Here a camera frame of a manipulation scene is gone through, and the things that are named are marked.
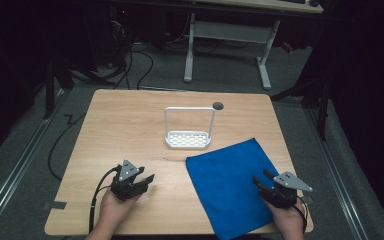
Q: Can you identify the blue cloth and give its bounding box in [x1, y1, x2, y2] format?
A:
[185, 137, 282, 240]

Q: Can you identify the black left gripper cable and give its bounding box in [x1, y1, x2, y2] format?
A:
[88, 164, 122, 234]

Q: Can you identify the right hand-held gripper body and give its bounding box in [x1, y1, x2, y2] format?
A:
[259, 171, 314, 210]

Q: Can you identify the black metal stand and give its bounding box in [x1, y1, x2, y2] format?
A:
[269, 74, 333, 142]
[42, 54, 116, 121]

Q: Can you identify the bundle of black cables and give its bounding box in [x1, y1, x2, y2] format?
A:
[109, 19, 155, 91]

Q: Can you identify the black floor cable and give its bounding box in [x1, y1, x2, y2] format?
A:
[47, 113, 88, 183]

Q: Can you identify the metal floor rail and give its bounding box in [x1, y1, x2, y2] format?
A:
[0, 89, 68, 234]
[304, 106, 372, 240]

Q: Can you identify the white rack with handle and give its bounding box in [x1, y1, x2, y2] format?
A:
[163, 106, 217, 150]

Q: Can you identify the person's right hand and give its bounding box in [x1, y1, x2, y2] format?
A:
[264, 199, 307, 240]

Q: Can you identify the grey tape strip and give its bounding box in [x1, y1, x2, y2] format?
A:
[42, 200, 68, 211]

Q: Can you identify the white-framed desk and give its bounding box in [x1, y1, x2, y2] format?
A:
[183, 0, 325, 91]

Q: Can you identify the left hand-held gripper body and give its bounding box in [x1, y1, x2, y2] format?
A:
[110, 159, 149, 202]

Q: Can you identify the person's left hand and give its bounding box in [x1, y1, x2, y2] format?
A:
[97, 190, 142, 232]

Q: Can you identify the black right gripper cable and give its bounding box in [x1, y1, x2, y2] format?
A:
[293, 195, 310, 234]

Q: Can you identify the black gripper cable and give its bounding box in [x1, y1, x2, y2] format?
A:
[88, 164, 122, 234]
[293, 195, 310, 234]

